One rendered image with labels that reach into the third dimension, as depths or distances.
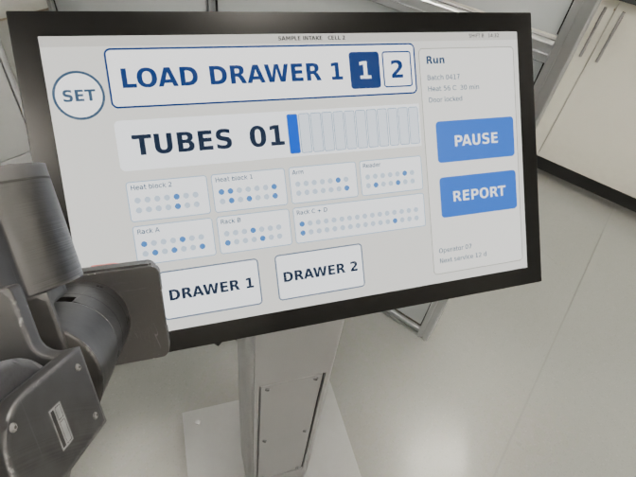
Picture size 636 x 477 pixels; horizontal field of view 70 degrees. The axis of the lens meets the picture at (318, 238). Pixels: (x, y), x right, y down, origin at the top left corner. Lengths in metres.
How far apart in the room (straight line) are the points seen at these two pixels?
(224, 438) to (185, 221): 1.03
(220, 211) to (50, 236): 0.23
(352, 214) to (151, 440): 1.13
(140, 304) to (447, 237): 0.33
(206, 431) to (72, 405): 1.23
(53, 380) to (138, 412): 1.33
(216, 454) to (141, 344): 1.07
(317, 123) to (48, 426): 0.36
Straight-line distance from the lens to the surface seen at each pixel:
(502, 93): 0.57
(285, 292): 0.46
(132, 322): 0.34
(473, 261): 0.55
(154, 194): 0.44
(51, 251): 0.24
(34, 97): 0.47
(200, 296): 0.45
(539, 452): 1.66
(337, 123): 0.47
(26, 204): 0.24
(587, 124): 2.54
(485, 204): 0.55
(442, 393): 1.62
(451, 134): 0.53
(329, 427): 1.44
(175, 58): 0.46
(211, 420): 1.44
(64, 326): 0.25
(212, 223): 0.45
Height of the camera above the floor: 1.36
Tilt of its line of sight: 45 degrees down
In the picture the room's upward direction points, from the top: 9 degrees clockwise
